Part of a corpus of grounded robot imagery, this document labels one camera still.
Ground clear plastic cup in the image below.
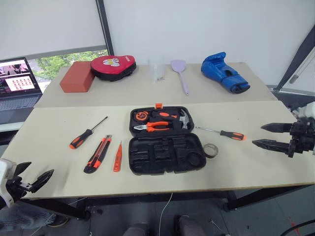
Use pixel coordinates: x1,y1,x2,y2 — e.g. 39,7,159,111
147,57,166,85

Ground black tape roll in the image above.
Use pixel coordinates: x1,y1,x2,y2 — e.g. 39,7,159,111
203,143,219,159

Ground orange voltage tester pen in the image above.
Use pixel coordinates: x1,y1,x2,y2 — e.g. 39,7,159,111
113,140,123,173

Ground dark shoe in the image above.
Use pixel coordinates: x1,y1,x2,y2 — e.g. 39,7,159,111
47,214,70,228

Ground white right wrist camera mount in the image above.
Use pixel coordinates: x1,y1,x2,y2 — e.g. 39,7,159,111
297,101,315,121

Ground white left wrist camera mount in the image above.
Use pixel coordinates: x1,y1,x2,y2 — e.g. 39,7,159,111
0,158,17,208

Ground black orange tool handle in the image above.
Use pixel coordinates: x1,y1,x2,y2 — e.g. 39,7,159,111
150,110,178,121

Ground white roller blind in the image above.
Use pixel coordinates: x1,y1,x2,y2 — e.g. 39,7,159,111
0,0,107,61

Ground purple silicone spatula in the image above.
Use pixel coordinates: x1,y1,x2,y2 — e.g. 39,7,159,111
170,59,190,96

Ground blue jeans leg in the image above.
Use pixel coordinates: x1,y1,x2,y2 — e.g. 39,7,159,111
0,207,57,236

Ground black diagonal frame beam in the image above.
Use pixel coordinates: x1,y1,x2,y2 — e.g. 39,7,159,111
276,31,315,92

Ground red-brown foam block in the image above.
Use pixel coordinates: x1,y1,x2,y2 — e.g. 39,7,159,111
59,61,95,94

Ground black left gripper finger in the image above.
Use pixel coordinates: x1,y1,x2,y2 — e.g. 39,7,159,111
14,161,32,178
30,169,55,194

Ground dark rounded shape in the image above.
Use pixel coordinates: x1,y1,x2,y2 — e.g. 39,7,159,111
174,214,205,236
122,225,154,236

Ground slim black orange screwdriver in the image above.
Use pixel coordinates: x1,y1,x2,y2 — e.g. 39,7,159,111
195,126,247,142

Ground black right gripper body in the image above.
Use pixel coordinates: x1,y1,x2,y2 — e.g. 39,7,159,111
286,118,315,159

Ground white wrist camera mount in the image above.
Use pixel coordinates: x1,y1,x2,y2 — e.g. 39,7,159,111
297,101,315,121
0,158,17,208

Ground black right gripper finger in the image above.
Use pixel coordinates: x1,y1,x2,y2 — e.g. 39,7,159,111
252,139,293,155
260,122,294,133

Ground black window frame post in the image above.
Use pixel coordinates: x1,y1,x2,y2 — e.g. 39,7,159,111
95,0,115,56

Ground black orange utility knife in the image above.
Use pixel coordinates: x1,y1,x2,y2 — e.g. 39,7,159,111
83,134,112,174

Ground thin white cable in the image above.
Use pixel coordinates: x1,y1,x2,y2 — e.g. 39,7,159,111
158,192,174,236

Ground orange black tape measure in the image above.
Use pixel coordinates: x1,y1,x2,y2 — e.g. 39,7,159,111
134,111,150,122

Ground black metal table frame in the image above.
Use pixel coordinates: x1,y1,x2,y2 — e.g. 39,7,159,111
19,183,315,220

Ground blue boxing glove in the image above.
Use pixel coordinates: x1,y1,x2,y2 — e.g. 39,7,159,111
200,51,252,95

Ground red boxing focus pad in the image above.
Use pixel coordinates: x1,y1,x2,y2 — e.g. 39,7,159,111
90,55,137,82

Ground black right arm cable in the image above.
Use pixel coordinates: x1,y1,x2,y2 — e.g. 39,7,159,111
282,219,315,236

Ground steel claw hammer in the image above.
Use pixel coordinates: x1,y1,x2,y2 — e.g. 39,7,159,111
171,109,194,130

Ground open laptop computer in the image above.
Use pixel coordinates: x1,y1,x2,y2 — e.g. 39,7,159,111
0,57,44,125

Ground long black orange screwdriver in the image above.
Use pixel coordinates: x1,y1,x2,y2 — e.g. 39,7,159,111
69,116,109,150

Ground black plastic tool case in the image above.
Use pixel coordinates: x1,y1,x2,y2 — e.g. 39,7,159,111
128,103,207,176

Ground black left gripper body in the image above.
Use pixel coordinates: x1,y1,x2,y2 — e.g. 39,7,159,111
6,175,33,198

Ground orange handled pliers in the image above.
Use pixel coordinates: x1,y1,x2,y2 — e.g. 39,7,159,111
133,120,173,134

